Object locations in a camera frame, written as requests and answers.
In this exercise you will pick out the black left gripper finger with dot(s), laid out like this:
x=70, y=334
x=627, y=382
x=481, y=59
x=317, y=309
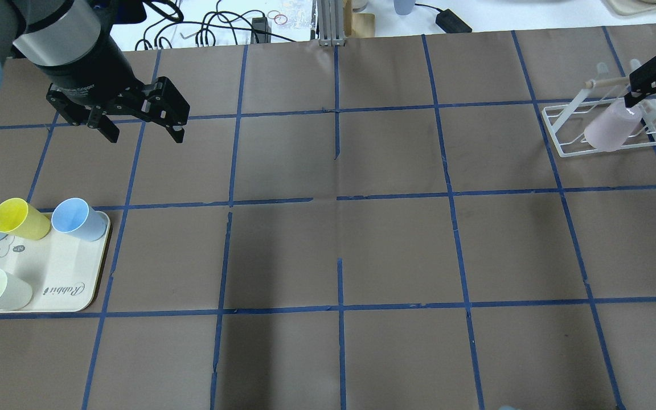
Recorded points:
x=76, y=115
x=162, y=103

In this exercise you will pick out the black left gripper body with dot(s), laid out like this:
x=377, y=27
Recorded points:
x=90, y=66

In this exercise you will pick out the pink plastic cup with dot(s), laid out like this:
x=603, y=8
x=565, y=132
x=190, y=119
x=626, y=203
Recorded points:
x=610, y=129

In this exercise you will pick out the blue plastic cup near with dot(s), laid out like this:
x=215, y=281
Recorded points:
x=75, y=217

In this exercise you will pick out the yellow plastic cup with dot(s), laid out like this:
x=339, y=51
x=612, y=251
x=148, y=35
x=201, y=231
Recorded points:
x=20, y=219

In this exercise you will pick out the wooden cup stand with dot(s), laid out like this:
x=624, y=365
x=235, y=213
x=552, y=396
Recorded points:
x=357, y=23

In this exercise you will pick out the blue cup on desk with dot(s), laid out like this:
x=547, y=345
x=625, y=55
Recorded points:
x=403, y=7

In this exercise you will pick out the cream rectangular tray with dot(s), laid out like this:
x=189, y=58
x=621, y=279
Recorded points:
x=62, y=270

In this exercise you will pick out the black power adapter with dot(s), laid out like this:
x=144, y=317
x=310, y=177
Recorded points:
x=450, y=23

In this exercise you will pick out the white wire rack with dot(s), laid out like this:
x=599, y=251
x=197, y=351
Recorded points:
x=566, y=123

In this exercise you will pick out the aluminium frame post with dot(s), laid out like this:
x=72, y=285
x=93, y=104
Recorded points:
x=330, y=23

